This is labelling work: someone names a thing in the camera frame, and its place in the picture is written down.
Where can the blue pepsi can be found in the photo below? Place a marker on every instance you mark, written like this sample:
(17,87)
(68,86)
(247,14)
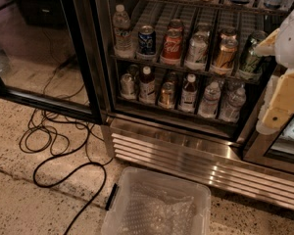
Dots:
(146,42)

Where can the gold soda can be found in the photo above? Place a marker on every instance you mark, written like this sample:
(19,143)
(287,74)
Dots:
(222,62)

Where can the red coke can front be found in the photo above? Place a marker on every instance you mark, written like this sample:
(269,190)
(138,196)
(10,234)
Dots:
(172,48)

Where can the brown juice bottle right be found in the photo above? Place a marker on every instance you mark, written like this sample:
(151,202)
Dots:
(188,94)

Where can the water bottle bottom left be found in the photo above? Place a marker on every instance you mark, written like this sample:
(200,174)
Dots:
(210,100)

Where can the clear water bottle middle shelf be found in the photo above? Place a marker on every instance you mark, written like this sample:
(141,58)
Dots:
(122,32)

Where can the silver can bottom shelf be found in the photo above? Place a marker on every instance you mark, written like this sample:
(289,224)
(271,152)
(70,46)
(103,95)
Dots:
(128,87)

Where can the brown juice bottle left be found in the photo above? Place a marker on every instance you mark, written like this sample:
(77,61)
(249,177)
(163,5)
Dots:
(147,86)

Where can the bubble wrap sheet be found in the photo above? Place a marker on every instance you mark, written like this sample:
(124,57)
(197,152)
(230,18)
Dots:
(156,212)

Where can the brown juice bottle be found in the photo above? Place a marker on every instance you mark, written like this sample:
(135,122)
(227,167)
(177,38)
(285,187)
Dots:
(147,86)
(188,94)

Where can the red coke can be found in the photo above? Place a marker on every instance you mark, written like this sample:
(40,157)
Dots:
(172,48)
(176,24)

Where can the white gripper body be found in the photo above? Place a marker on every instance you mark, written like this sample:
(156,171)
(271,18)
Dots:
(292,46)

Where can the gold can bottom shelf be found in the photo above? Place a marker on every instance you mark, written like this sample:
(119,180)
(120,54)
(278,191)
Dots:
(166,99)

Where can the open glass fridge door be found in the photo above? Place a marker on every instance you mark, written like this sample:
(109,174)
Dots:
(46,60)

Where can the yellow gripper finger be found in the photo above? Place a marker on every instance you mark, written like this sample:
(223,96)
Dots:
(278,106)
(266,47)

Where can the silver soda can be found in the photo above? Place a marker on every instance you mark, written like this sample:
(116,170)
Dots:
(197,53)

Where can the green soda can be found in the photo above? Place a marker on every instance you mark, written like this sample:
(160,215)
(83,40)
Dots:
(249,62)

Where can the closed right fridge door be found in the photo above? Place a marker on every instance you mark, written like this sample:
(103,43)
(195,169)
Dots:
(277,137)

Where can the stainless steel display fridge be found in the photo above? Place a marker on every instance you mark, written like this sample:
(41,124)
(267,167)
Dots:
(231,156)

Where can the water bottle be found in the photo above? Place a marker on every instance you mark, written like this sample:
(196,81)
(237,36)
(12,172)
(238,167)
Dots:
(210,100)
(232,104)

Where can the red coke can behind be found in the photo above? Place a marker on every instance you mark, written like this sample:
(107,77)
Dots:
(176,24)

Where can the clear plastic bin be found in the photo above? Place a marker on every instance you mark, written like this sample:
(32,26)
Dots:
(176,187)

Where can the water bottle bottom right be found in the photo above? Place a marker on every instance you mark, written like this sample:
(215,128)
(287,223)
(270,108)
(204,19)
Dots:
(232,104)

